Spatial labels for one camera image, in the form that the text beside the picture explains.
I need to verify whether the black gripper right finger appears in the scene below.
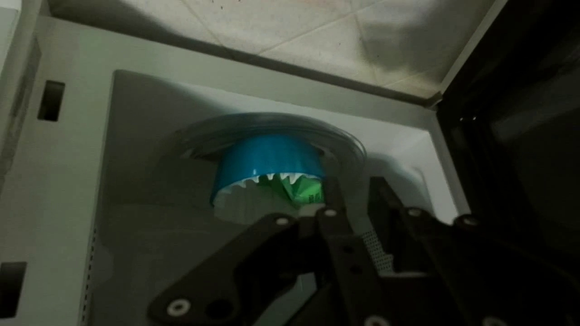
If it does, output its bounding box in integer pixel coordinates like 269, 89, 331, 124
365, 174, 580, 326

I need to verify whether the white microwave door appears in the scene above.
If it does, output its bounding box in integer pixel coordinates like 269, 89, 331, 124
433, 0, 580, 263

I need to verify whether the glass microwave turntable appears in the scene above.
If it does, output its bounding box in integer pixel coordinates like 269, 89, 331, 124
172, 111, 371, 203

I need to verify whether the green plastic packet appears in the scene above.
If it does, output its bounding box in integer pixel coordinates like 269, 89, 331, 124
257, 174, 326, 211

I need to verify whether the white paper coffee filter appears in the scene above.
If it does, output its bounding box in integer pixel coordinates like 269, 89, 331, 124
210, 169, 327, 227

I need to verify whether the blue bowl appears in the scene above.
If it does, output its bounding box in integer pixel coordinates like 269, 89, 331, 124
208, 131, 327, 227

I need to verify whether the white microwave oven body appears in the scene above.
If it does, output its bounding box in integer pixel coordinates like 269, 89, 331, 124
0, 0, 474, 326

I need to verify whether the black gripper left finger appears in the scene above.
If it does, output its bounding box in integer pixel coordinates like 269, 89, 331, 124
144, 176, 394, 326

